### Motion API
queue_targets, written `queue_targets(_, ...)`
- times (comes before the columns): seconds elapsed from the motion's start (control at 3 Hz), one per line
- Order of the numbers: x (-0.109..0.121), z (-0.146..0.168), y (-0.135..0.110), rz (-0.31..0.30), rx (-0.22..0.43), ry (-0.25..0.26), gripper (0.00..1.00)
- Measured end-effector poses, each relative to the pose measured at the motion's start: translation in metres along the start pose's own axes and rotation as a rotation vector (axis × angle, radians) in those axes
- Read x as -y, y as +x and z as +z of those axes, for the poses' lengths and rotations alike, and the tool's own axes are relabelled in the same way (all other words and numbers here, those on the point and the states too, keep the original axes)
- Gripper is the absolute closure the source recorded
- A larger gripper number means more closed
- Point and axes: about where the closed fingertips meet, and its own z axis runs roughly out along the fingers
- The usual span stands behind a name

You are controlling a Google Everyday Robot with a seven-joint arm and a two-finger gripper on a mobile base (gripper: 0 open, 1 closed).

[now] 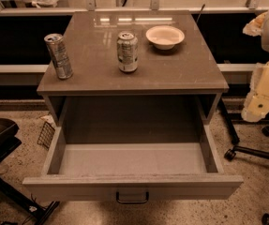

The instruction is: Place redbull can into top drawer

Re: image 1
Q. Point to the wire mesh basket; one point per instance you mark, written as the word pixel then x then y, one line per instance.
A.
pixel 45 136

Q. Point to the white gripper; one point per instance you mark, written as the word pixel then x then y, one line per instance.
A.
pixel 257 102

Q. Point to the open top drawer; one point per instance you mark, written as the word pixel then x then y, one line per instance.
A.
pixel 159 144

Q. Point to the slim redbull can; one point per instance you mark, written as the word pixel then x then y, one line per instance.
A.
pixel 56 46

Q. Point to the black drawer handle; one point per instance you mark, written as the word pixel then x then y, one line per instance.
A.
pixel 132 198

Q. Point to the white bowl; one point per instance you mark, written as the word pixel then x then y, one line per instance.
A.
pixel 165 37

